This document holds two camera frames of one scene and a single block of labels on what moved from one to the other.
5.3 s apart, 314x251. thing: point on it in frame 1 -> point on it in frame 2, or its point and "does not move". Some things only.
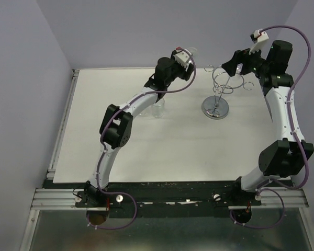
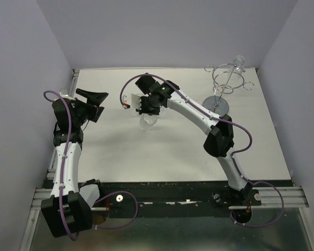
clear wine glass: [192, 50] -> [146, 121]
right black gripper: [239, 56] -> [142, 111]
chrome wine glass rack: [224, 82] does not move
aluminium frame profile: [54, 200] does not move
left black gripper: [184, 75] -> [94, 99]
